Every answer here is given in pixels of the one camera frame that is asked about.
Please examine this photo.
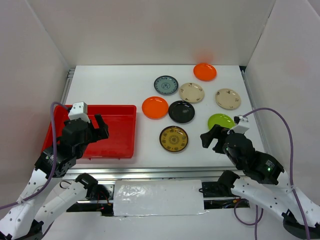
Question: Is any lime green plate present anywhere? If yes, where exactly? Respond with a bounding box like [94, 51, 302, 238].
[207, 113, 236, 130]

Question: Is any cream plate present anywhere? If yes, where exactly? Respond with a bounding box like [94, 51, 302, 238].
[178, 82, 205, 104]
[215, 88, 242, 110]

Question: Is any yellow black patterned plate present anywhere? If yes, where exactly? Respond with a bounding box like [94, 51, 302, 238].
[159, 125, 189, 153]

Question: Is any orange plate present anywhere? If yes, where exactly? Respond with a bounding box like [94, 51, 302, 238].
[193, 63, 217, 82]
[141, 96, 169, 120]

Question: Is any blue floral plate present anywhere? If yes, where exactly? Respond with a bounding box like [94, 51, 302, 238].
[153, 75, 179, 96]

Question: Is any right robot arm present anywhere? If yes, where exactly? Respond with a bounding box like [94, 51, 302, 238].
[199, 124, 320, 240]

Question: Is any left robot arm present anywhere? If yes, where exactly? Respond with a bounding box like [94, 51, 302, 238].
[0, 114, 109, 240]

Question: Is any red plastic bin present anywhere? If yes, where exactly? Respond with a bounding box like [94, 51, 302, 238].
[41, 104, 138, 161]

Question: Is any white foil covered block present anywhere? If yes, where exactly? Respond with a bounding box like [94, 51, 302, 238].
[113, 180, 205, 217]

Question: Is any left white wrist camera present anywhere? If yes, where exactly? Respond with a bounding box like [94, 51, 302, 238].
[68, 102, 90, 123]

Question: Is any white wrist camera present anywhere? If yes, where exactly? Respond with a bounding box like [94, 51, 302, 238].
[68, 102, 90, 123]
[227, 115, 250, 135]

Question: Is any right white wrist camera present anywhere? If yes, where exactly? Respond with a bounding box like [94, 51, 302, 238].
[227, 115, 250, 135]

